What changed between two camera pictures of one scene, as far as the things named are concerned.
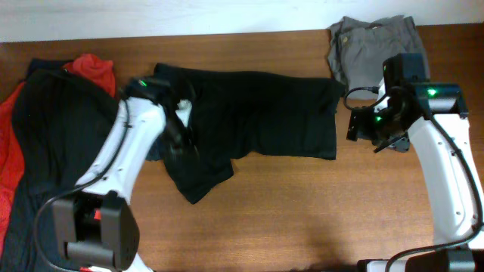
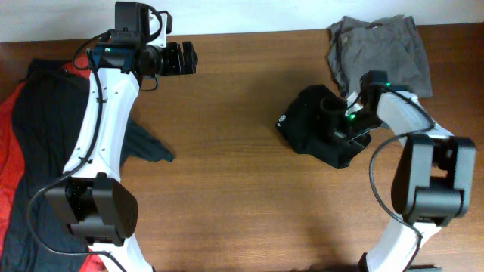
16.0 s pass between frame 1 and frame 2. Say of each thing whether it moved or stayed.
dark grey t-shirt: stayed
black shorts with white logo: moved
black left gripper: moved
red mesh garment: stayed
